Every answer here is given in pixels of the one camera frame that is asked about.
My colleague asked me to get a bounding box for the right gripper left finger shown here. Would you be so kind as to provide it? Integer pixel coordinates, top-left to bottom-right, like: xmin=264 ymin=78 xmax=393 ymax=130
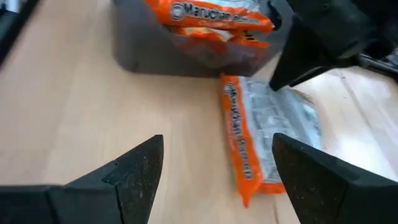
xmin=0 ymin=134 xmax=165 ymax=224

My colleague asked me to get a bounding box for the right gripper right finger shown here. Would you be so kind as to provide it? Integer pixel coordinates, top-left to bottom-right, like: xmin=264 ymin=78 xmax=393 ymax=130
xmin=272 ymin=133 xmax=398 ymax=224

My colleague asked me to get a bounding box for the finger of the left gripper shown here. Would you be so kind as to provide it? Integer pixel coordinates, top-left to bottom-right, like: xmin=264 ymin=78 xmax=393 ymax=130
xmin=269 ymin=15 xmax=343 ymax=91

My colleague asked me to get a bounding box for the orange Maruchan chicken ramen pack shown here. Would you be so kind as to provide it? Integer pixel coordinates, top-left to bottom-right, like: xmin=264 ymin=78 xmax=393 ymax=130
xmin=220 ymin=73 xmax=323 ymax=208
xmin=167 ymin=24 xmax=270 ymax=50
xmin=143 ymin=0 xmax=276 ymax=35

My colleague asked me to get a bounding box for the grey translucent plastic bin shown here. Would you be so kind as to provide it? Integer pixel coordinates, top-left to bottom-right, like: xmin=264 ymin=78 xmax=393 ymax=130
xmin=112 ymin=0 xmax=295 ymax=78

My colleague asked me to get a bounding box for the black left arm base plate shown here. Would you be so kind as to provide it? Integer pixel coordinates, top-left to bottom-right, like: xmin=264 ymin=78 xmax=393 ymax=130
xmin=354 ymin=52 xmax=398 ymax=75

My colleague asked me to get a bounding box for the black aluminium table frame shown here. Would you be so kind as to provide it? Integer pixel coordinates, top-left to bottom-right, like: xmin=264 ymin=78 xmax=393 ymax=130
xmin=0 ymin=0 xmax=41 ymax=66

